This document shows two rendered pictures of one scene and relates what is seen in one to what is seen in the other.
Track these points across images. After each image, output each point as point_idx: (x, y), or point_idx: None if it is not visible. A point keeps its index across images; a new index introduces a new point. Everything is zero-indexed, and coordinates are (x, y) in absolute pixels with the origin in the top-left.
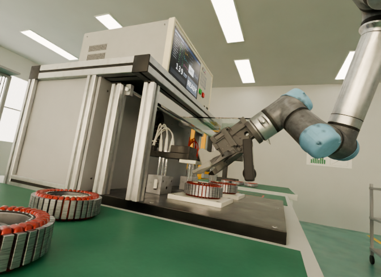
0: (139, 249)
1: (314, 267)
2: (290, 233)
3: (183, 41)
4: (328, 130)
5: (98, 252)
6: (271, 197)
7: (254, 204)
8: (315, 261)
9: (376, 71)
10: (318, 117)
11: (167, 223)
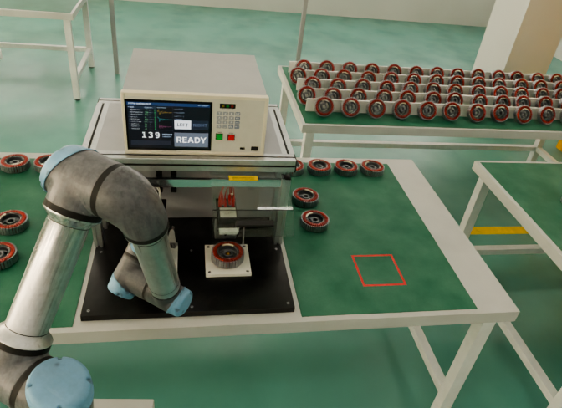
0: None
1: (49, 331)
2: (119, 322)
3: (150, 103)
4: (110, 283)
5: (18, 275)
6: (387, 295)
7: (194, 290)
8: (60, 332)
9: (140, 263)
10: (122, 268)
11: (77, 272)
